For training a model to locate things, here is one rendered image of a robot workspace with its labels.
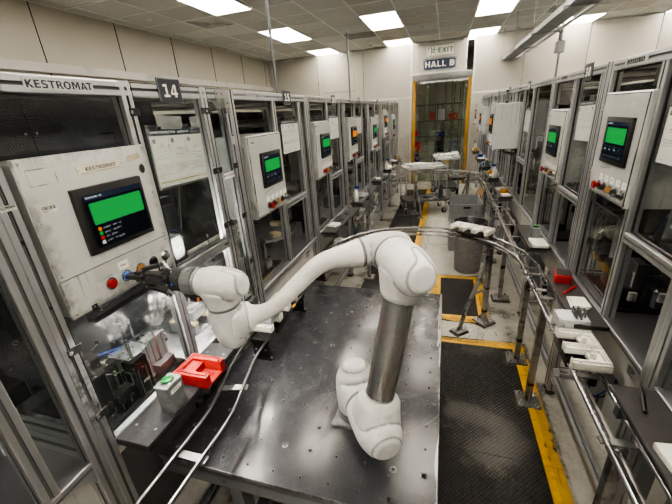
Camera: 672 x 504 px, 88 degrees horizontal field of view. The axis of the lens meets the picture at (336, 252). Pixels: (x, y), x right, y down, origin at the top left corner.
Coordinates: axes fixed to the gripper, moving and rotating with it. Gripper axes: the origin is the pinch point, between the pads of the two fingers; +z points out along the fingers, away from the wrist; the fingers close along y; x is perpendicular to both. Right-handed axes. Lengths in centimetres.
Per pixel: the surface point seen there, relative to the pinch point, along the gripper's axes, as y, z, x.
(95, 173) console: 34.2, 4.2, -0.6
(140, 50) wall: 157, 363, -427
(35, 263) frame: 14.7, 5.2, 23.4
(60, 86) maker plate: 58, 5, 1
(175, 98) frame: 56, 5, -44
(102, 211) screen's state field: 23.3, 1.9, 2.9
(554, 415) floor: -142, -173, -115
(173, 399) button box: -45.3, -8.2, 7.3
